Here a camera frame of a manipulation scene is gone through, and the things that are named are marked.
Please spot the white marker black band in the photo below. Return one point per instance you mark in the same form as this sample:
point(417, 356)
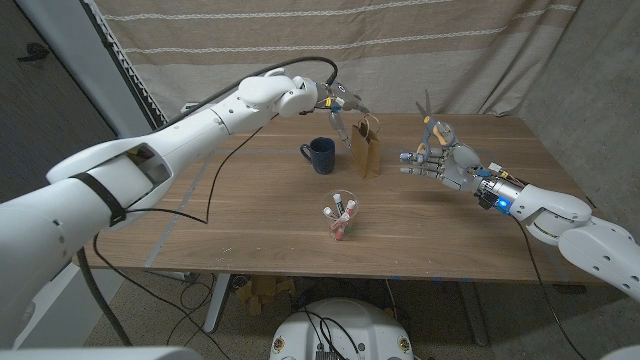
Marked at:
point(338, 204)

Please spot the white door frame post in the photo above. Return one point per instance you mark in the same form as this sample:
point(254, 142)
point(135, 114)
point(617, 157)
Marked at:
point(95, 75)

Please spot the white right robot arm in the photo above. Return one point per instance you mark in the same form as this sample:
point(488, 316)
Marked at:
point(575, 225)

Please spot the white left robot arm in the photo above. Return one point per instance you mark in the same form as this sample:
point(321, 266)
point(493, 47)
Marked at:
point(150, 160)

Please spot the white capped marker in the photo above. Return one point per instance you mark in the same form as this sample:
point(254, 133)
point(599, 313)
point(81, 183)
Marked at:
point(329, 212)

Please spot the beige striped curtain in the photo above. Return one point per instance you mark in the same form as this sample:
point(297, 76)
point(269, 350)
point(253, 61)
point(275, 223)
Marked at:
point(400, 60)

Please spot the clear plastic cup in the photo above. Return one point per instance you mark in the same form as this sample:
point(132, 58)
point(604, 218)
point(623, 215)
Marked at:
point(327, 200)

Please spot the white marker red cap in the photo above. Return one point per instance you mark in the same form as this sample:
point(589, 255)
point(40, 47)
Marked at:
point(350, 207)

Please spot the white power strip box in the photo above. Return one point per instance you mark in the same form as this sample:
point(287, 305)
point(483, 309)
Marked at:
point(189, 106)

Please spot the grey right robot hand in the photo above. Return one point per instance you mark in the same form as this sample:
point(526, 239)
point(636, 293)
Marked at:
point(460, 167)

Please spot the navy blue mug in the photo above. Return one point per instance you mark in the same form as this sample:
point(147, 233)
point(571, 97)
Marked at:
point(322, 159)

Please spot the grey table leg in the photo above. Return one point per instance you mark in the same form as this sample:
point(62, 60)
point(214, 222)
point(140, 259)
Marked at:
point(474, 320)

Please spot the pile of wooden blocks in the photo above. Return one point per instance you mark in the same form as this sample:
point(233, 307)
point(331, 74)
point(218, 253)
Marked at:
point(265, 290)

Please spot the white table leg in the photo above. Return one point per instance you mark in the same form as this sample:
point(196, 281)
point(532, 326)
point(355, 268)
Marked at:
point(217, 305)

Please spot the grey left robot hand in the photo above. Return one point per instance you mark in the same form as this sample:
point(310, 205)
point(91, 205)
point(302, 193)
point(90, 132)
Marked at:
point(345, 97)

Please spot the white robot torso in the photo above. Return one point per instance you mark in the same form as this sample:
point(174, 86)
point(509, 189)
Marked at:
point(370, 330)

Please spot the brown paper bag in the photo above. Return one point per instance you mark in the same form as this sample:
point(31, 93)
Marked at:
point(366, 155)

